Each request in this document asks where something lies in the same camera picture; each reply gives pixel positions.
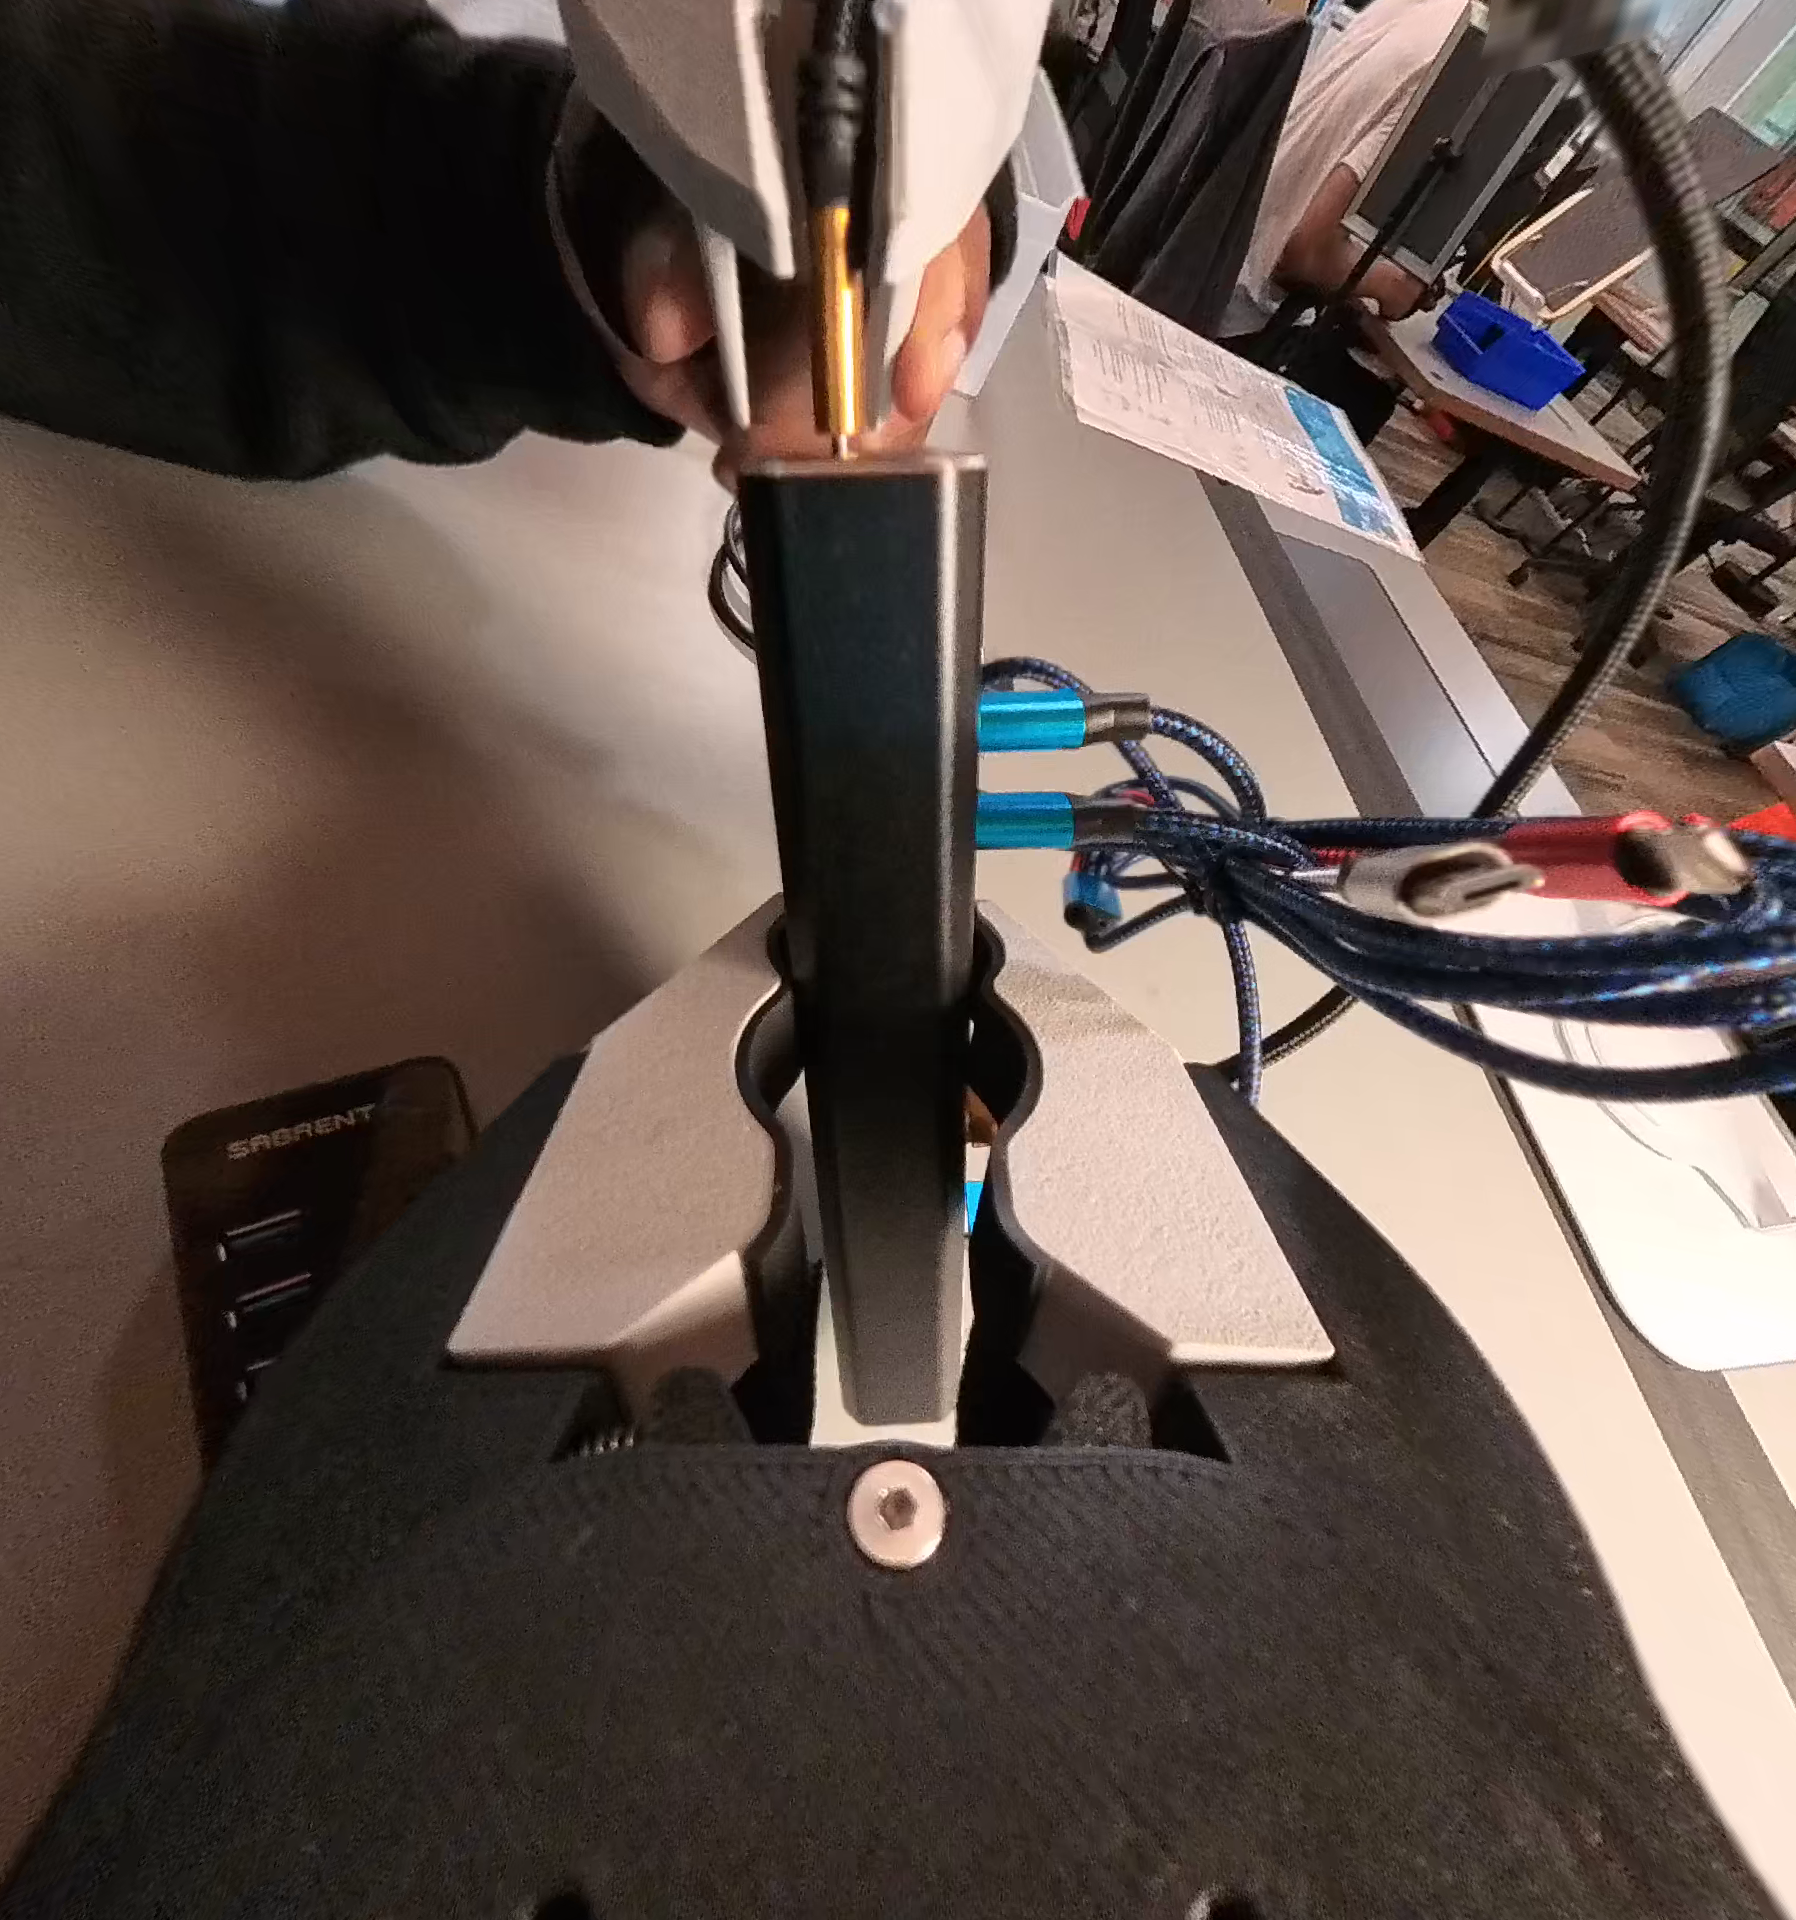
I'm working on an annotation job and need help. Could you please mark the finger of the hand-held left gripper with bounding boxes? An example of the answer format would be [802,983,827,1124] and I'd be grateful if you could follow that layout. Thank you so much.
[559,0,810,432]
[861,0,1059,427]

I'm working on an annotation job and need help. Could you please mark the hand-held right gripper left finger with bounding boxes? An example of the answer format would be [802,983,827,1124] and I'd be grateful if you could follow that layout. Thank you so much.
[450,901,813,1407]

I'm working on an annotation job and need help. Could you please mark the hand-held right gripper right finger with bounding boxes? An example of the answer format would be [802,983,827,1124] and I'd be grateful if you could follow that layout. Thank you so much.
[970,901,1337,1371]

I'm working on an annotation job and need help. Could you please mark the black cable with gold plug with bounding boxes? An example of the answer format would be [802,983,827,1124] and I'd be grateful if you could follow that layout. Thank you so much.
[801,0,1739,1070]

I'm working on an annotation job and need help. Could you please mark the black usb hub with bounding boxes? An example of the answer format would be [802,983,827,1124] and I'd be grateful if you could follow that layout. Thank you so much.
[739,457,994,1428]
[163,1057,481,1469]

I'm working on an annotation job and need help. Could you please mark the blue braided cable bundle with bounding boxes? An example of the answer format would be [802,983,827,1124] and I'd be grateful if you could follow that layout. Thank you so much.
[978,654,1796,1107]

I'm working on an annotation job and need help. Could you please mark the person's left forearm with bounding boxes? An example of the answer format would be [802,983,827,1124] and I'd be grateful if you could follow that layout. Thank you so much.
[0,0,691,483]

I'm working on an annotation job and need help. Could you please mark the person's left hand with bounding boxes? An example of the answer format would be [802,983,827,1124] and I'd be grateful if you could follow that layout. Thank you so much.
[616,209,1001,489]

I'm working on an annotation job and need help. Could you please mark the paper sheet with blue print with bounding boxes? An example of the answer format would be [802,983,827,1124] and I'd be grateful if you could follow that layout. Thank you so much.
[1045,256,1429,564]

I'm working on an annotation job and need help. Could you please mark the blue storage bin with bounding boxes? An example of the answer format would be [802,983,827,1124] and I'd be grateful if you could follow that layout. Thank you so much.
[1432,293,1586,412]

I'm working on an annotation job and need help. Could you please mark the blue bag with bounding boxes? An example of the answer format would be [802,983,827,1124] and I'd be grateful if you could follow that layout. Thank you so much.
[1670,635,1796,754]

